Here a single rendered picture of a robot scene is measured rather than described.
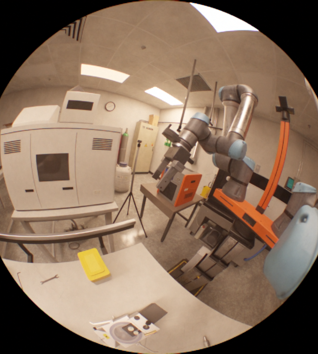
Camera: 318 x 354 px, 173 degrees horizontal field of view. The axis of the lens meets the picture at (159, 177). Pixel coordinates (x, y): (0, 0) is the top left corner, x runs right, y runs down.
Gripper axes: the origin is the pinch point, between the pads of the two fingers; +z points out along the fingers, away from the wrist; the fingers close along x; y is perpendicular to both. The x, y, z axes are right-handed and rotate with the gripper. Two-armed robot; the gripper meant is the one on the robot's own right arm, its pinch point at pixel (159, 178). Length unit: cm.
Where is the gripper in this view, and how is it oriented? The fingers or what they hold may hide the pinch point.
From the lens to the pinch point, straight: 39.4
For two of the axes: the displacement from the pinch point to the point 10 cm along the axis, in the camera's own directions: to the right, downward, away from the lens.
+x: -1.7, -2.4, 9.6
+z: -5.8, 8.1, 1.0
